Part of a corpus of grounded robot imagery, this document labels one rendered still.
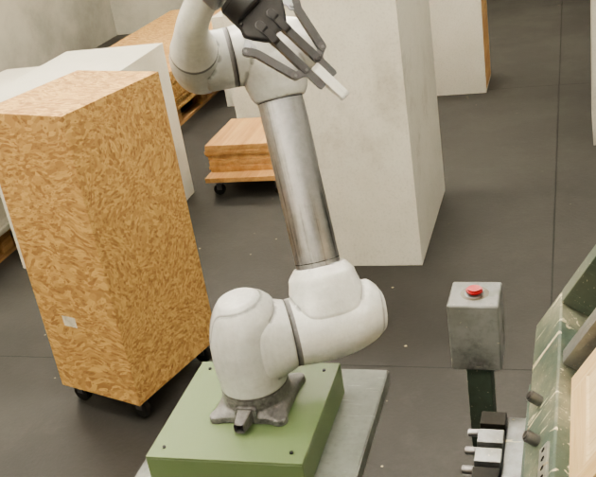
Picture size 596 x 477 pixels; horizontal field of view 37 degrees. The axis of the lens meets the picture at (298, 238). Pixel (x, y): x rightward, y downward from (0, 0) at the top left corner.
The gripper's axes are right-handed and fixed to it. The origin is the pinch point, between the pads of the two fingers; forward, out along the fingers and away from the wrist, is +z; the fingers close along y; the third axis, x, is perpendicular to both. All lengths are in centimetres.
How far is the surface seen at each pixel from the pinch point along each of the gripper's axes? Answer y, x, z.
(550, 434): -17, 21, 76
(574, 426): -12, 20, 78
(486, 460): -29, 36, 76
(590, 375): -3, 27, 76
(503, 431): -22, 44, 78
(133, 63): -16, 354, -88
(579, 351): 0, 38, 75
